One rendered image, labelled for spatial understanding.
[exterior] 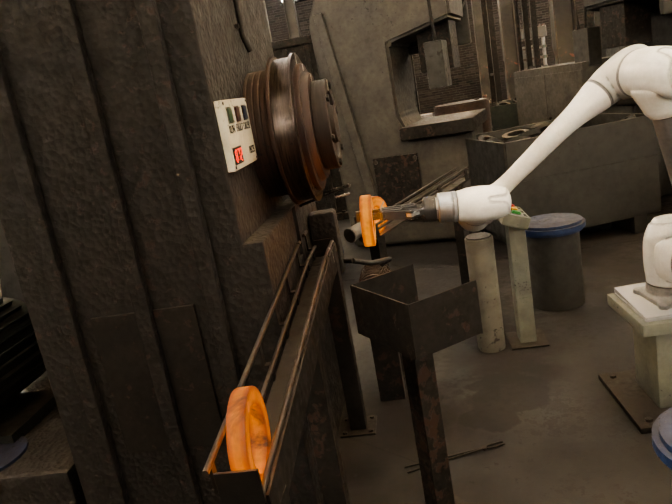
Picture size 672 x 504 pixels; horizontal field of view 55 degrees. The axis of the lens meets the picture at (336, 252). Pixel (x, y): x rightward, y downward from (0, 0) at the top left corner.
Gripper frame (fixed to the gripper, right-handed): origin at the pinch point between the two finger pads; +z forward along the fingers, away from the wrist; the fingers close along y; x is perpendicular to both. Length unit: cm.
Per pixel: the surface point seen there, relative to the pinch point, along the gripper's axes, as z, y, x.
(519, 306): -56, 83, -64
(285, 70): 19.8, 7.1, 44.2
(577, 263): -90, 120, -58
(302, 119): 15.8, 0.9, 29.9
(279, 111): 21.8, -1.0, 33.0
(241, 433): 18, -96, -14
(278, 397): 20, -60, -26
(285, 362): 21, -45, -25
